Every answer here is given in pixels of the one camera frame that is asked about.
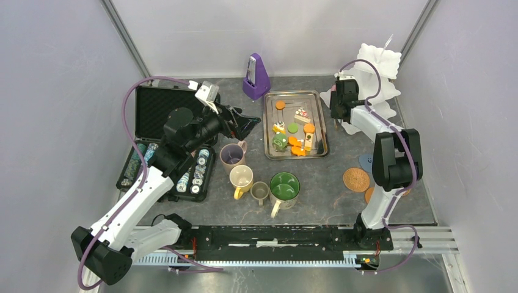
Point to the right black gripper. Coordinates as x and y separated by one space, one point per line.
333 112

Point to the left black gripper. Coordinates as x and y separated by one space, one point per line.
242 124

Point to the green swirl roll cake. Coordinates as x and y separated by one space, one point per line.
279 141

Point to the layered strawberry cake slice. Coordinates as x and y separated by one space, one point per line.
301 116

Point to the yellow rectangular cake bar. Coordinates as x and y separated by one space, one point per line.
308 144

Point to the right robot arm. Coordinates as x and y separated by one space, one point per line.
396 158

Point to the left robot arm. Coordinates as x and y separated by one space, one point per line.
133 210

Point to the steel serving tray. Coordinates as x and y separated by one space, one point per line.
310 101

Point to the white three-tier cake stand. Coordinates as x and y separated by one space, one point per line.
377 81

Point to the pink mug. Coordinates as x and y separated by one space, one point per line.
232 155

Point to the purple metronome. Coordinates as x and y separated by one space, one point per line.
256 82

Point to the yellow cake slice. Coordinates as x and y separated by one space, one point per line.
279 127

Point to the small orange macaron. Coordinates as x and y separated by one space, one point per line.
280 105

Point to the orange sandwich cookie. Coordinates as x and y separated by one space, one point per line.
309 128

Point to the green macaron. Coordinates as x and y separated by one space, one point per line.
293 128

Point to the upper orange fish cake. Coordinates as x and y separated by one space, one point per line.
294 142

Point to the orange fish cake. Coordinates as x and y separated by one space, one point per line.
294 142
298 151

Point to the lower orange fish cake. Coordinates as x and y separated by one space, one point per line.
298 151

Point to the blue smiley coaster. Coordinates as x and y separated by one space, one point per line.
366 162

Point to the small grey-green mug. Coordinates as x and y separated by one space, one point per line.
260 192

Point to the black poker chip case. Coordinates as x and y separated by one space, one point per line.
154 108

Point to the green interior mushroom mug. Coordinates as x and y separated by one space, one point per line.
284 188

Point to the woven brown coaster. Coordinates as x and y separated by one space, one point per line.
356 179

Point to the orange round coaster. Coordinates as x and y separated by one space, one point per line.
368 194

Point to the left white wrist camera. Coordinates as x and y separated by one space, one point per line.
206 93

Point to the cream yellow-handled mug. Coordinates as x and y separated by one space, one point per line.
242 179

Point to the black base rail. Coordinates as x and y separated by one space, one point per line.
273 243

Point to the white cable duct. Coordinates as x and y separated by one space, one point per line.
425 240

